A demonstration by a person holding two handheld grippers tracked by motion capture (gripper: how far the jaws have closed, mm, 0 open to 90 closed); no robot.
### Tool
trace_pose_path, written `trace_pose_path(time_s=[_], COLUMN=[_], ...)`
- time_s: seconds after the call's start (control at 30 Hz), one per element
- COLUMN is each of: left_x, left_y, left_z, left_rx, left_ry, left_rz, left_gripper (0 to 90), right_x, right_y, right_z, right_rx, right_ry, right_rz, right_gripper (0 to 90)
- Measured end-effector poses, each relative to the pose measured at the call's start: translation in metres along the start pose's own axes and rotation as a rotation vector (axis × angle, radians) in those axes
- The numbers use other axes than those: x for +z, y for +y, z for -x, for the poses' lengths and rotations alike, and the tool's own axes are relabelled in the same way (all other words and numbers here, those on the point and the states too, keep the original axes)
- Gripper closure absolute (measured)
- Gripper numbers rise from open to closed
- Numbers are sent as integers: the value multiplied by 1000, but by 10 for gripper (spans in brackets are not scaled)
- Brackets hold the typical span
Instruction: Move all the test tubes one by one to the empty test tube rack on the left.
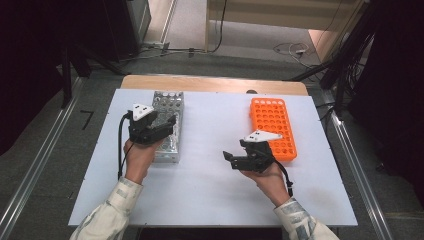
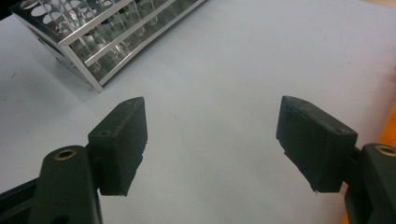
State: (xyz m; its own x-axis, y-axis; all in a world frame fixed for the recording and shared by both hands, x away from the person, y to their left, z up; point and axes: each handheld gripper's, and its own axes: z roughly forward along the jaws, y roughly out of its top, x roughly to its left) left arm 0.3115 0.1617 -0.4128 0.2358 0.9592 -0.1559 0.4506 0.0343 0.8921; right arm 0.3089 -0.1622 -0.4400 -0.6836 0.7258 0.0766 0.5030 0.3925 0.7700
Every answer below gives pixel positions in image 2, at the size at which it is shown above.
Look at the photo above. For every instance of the white table sheet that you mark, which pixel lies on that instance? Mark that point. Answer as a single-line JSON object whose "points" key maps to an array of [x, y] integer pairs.
{"points": [[218, 77]]}

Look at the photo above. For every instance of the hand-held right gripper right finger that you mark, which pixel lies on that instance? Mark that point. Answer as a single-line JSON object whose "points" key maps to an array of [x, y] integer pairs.
{"points": [[317, 146]]}

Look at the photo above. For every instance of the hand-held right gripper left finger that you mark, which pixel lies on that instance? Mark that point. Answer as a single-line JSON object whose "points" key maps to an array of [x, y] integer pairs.
{"points": [[120, 149]]}

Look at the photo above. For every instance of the silver metal test tube rack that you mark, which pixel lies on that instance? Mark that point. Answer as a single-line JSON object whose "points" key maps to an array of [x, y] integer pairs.
{"points": [[77, 63]]}

